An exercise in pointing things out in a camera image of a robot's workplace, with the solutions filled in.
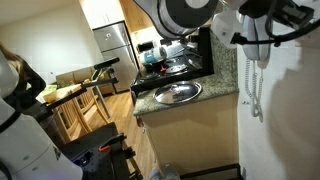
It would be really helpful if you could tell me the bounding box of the cooking pot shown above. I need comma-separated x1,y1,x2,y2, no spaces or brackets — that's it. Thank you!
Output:
139,45,169,65

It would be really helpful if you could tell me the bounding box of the wooden dining chair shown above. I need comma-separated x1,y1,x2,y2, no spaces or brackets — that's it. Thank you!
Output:
71,84,113,134
52,98,84,144

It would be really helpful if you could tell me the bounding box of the grey tripod stand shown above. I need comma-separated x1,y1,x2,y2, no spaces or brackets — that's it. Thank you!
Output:
89,68,113,120

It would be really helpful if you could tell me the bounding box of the white coiled phone cord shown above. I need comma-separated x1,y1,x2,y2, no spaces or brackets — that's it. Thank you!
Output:
244,59,265,123

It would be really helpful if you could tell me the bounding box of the granite topped base cabinet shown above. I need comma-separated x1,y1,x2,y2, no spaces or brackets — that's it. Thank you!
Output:
132,71,241,179

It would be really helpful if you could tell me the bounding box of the clear plastic bottle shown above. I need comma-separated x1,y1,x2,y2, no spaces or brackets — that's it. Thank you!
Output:
149,163,182,180

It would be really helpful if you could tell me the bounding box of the black kitchen stove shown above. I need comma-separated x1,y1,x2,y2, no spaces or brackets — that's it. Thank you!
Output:
129,26,215,96

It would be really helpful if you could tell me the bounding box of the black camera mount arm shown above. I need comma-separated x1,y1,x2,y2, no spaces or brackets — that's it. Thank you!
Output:
36,77,120,121

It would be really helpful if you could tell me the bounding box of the green item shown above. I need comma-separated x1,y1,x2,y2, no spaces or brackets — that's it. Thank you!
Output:
42,84,58,95

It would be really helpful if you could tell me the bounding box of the metal cabinet handle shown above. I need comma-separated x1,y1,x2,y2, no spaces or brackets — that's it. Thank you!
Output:
134,114,146,129

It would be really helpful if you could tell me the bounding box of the stainless steel refrigerator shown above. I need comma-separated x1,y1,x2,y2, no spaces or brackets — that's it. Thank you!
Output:
92,21,140,94

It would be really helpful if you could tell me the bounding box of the brown sofa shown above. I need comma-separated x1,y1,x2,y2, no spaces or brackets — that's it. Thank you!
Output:
54,65,116,96

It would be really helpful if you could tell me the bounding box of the person in black jacket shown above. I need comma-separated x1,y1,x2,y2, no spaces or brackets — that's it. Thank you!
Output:
0,42,48,113

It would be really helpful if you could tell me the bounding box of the small black box appliance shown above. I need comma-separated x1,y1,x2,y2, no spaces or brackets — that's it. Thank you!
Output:
137,40,156,53

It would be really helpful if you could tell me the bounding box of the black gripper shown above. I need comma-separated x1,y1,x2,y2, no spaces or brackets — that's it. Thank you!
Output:
238,0,316,31

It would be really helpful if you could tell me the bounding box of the white wall cabinet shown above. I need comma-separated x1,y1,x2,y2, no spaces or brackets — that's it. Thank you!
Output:
79,0,126,30

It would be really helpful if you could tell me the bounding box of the wooden dining table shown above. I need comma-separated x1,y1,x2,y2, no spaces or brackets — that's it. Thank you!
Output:
35,82,86,104

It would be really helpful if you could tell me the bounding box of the black stereo camera bar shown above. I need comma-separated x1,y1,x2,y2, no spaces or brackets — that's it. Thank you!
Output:
93,57,121,71

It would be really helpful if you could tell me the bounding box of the black robot cart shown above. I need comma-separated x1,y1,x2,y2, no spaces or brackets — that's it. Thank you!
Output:
59,121,145,180

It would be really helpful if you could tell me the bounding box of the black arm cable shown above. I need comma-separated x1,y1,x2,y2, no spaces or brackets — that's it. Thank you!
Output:
229,0,320,48

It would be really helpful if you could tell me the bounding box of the wooden wall cabinet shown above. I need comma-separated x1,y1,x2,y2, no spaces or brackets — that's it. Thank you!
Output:
119,0,164,34

